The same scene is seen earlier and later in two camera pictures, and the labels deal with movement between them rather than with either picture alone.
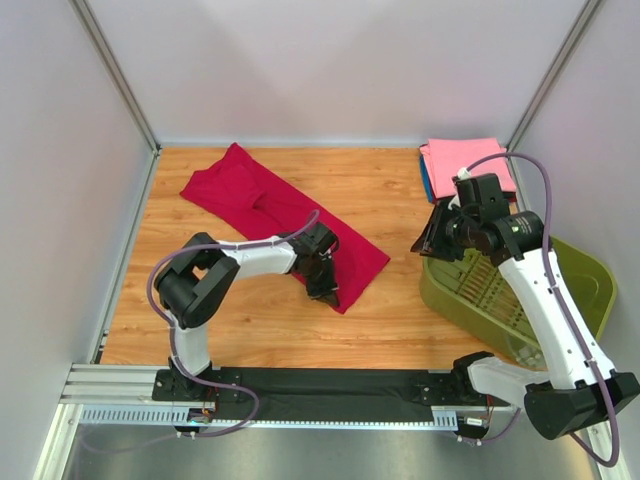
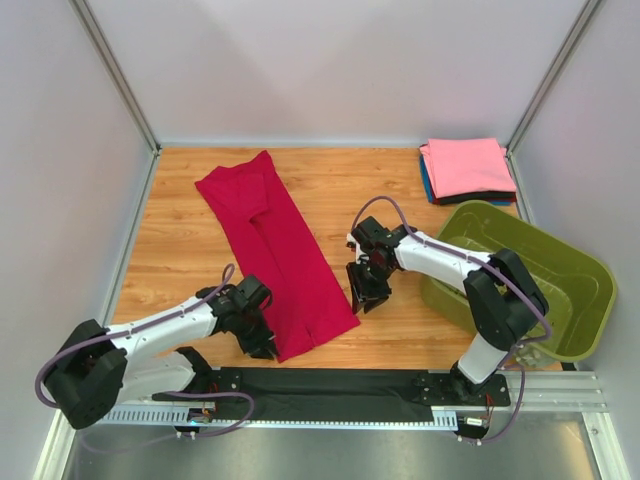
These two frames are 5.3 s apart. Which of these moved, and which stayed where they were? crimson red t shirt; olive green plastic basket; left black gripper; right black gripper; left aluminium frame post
Moved: left black gripper; right black gripper; crimson red t shirt
Stayed: left aluminium frame post; olive green plastic basket
